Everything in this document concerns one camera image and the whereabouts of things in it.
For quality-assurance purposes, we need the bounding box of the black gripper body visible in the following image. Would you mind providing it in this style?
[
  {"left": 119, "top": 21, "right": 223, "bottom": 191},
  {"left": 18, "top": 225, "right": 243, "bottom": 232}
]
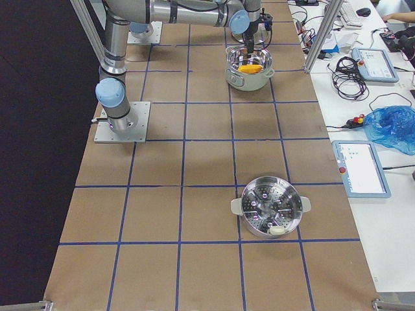
[{"left": 243, "top": 30, "right": 255, "bottom": 52}]

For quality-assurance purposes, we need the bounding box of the yellow corn cob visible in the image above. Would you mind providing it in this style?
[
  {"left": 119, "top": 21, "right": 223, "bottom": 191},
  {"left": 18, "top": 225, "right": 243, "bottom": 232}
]
[{"left": 238, "top": 64, "right": 263, "bottom": 74}]

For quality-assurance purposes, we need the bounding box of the glass pot lid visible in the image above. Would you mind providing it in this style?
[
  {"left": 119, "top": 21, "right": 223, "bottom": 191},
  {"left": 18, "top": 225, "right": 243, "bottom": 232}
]
[{"left": 230, "top": 24, "right": 272, "bottom": 45}]

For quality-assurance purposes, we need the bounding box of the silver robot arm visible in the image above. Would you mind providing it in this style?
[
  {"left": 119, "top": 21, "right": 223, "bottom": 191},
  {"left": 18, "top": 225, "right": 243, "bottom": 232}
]
[{"left": 95, "top": 0, "right": 261, "bottom": 133}]

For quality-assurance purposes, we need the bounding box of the pale green electric pot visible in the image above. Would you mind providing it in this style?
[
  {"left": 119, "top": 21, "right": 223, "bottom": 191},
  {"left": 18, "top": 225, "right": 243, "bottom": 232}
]
[{"left": 226, "top": 45, "right": 274, "bottom": 91}]

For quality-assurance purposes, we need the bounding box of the white paper box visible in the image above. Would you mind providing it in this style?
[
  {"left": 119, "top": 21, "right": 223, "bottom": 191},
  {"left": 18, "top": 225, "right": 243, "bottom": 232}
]
[{"left": 335, "top": 31, "right": 359, "bottom": 54}]

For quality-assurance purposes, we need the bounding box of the teach pendant tablet far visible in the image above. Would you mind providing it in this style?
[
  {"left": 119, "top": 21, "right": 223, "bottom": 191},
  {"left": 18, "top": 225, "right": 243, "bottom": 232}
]
[{"left": 351, "top": 48, "right": 399, "bottom": 83}]

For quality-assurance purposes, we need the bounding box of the teach pendant tablet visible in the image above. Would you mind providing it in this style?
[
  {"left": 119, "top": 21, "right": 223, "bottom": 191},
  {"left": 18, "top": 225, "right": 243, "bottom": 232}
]
[
  {"left": 351, "top": 48, "right": 399, "bottom": 83},
  {"left": 332, "top": 140, "right": 391, "bottom": 198}
]

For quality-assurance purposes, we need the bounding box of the red emergency stop button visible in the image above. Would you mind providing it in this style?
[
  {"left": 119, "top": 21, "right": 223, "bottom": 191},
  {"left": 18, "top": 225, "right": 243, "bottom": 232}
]
[{"left": 344, "top": 114, "right": 365, "bottom": 129}]

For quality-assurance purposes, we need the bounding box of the steel steamer basket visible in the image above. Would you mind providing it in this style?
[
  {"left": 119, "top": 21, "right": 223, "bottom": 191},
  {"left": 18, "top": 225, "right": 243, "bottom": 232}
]
[{"left": 230, "top": 176, "right": 311, "bottom": 239}]

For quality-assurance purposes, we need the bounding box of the blue plastic bag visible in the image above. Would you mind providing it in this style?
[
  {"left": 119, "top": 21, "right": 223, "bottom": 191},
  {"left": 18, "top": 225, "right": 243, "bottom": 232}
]
[{"left": 363, "top": 106, "right": 414, "bottom": 156}]

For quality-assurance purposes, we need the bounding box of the teach pendant tablet near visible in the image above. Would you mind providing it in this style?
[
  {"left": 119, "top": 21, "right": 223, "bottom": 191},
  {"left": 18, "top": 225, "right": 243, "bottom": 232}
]
[{"left": 332, "top": 140, "right": 391, "bottom": 198}]

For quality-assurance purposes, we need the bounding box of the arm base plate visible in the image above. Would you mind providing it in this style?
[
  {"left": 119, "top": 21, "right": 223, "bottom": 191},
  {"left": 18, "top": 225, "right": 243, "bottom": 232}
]
[
  {"left": 127, "top": 21, "right": 163, "bottom": 45},
  {"left": 93, "top": 102, "right": 151, "bottom": 143}
]

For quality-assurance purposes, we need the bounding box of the aluminium frame post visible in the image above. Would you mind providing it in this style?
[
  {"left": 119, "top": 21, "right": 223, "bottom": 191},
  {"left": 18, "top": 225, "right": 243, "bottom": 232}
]
[{"left": 303, "top": 0, "right": 344, "bottom": 74}]

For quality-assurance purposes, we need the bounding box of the coiled black cable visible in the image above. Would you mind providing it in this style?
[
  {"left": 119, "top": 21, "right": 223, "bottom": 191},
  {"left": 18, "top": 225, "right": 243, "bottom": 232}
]
[{"left": 327, "top": 55, "right": 370, "bottom": 101}]

